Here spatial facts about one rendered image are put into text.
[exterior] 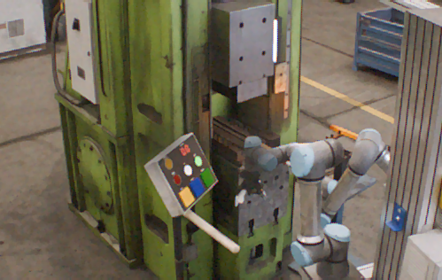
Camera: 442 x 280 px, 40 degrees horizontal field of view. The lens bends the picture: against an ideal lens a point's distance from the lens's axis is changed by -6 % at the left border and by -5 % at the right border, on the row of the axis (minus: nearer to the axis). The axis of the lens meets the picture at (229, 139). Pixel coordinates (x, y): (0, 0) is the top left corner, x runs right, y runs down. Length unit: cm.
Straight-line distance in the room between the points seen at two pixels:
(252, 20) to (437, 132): 134
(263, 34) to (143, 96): 78
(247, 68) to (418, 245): 141
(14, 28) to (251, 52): 542
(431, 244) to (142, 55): 191
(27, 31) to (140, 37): 504
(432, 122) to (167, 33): 147
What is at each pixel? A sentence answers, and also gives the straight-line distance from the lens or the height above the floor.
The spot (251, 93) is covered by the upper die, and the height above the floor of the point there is 130.
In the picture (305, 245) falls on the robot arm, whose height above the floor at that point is 104.
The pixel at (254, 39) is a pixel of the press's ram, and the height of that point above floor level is 159.
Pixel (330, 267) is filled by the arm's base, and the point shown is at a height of 88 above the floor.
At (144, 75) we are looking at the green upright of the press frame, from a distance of 354.
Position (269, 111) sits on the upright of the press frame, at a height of 107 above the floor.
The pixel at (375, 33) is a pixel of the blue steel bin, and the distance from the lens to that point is 731.
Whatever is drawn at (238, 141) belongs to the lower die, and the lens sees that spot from 354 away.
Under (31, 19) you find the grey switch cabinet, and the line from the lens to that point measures 840.
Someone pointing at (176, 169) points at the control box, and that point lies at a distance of 300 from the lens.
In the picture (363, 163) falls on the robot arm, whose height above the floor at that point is 123.
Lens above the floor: 259
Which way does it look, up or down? 27 degrees down
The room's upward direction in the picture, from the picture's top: straight up
